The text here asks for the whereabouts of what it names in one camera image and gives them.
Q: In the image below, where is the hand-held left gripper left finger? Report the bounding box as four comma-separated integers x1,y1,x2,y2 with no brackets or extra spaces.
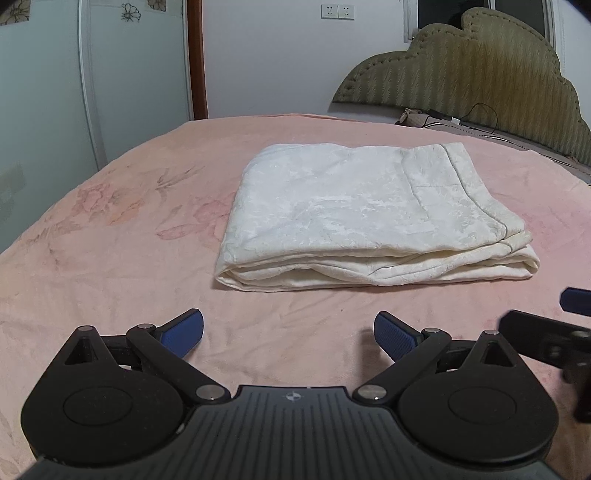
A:
62,308,232,404

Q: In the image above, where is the frosted glass door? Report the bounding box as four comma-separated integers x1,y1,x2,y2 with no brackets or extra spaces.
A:
0,0,195,252

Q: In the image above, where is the white quilted blanket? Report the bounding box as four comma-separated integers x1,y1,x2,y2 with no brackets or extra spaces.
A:
213,142,541,292

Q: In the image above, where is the pink floral blanket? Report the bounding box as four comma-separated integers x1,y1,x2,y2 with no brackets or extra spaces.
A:
0,112,591,480

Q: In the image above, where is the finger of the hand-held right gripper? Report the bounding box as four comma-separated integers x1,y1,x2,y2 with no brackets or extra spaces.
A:
560,287,591,317
501,310,591,370

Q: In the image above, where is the olive padded headboard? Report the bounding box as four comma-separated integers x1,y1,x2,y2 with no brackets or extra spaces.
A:
330,7,591,169

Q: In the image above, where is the white framed window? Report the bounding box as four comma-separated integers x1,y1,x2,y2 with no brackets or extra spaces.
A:
404,0,561,43

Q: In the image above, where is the black charging cable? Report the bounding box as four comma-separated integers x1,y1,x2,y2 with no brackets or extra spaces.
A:
427,102,509,139

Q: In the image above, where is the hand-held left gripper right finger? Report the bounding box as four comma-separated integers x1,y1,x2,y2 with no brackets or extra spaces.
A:
353,311,522,403

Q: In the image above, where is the beige patterned bed sheet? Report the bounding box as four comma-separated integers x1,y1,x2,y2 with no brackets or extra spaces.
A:
396,107,591,178

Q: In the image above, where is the brown wooden door frame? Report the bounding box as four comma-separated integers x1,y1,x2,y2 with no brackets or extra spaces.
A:
185,0,210,121

